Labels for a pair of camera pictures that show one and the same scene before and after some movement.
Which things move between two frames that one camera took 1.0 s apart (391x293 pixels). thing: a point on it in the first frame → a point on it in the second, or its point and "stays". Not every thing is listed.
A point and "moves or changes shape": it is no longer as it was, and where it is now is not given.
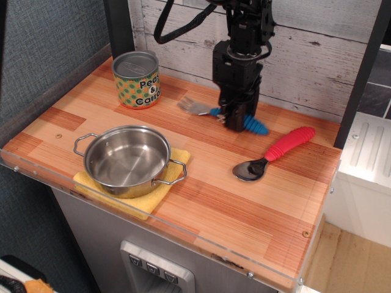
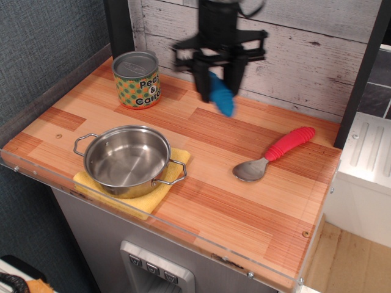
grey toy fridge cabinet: x=125 y=254 stays
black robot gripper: x=237 y=81 → x=219 y=44
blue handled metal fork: x=250 y=122 moves or changes shape
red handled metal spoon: x=252 y=170 stays
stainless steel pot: x=125 y=161 stays
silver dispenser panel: x=148 y=272 stays
